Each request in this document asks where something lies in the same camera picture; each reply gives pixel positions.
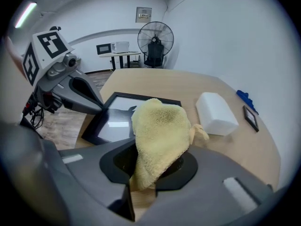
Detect grey wall panel box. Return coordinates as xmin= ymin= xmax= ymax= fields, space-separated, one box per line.
xmin=135 ymin=6 xmax=153 ymax=23

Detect person's left forearm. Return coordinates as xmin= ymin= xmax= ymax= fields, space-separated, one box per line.
xmin=0 ymin=35 xmax=33 ymax=127

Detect white tissue pack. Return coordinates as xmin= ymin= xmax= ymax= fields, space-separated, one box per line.
xmin=195 ymin=92 xmax=239 ymax=137

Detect black microwave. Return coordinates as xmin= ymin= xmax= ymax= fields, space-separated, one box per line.
xmin=96 ymin=43 xmax=113 ymax=55

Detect yellow cloth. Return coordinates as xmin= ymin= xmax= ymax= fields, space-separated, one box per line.
xmin=129 ymin=97 xmax=210 ymax=191

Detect black cables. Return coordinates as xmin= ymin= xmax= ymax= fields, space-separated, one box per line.
xmin=22 ymin=97 xmax=46 ymax=129

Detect black office chair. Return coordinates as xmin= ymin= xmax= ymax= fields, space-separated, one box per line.
xmin=143 ymin=42 xmax=165 ymax=69

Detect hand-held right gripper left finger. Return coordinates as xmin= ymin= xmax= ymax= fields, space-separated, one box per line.
xmin=57 ymin=139 xmax=137 ymax=222

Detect ceiling light bar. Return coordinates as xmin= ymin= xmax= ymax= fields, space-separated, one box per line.
xmin=14 ymin=1 xmax=38 ymax=29

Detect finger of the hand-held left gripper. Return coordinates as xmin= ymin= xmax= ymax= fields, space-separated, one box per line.
xmin=67 ymin=70 xmax=105 ymax=109
xmin=52 ymin=88 xmax=102 ymax=115

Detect white appliance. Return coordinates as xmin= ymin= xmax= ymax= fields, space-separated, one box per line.
xmin=111 ymin=41 xmax=131 ymax=54

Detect light wooden desk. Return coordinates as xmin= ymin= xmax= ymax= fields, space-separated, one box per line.
xmin=98 ymin=51 xmax=142 ymax=72

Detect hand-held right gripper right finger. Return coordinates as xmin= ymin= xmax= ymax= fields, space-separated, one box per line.
xmin=138 ymin=146 xmax=275 ymax=226

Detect large black picture frame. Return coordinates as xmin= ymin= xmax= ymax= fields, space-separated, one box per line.
xmin=81 ymin=91 xmax=182 ymax=146

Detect black standing fan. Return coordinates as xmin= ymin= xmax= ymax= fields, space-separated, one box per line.
xmin=137 ymin=21 xmax=175 ymax=57

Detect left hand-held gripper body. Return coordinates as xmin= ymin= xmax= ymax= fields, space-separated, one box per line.
xmin=22 ymin=31 xmax=82 ymax=114

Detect small black picture frame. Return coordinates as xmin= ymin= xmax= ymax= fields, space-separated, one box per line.
xmin=243 ymin=105 xmax=260 ymax=133

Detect blue cloth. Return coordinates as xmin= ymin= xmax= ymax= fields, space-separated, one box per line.
xmin=236 ymin=89 xmax=259 ymax=115

